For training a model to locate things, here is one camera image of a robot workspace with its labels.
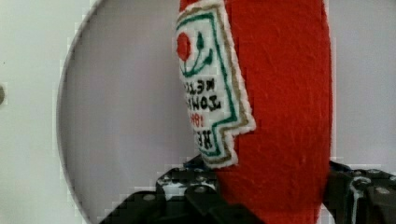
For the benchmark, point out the red plush ketchup bottle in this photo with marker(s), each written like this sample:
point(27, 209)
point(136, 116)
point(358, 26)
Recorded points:
point(284, 52)

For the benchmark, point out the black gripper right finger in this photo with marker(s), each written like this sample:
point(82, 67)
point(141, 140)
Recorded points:
point(360, 196)

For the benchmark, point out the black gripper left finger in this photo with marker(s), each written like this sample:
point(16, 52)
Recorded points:
point(186, 195)

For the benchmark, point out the lavender round plate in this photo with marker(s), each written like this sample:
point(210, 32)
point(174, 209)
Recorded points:
point(122, 119)

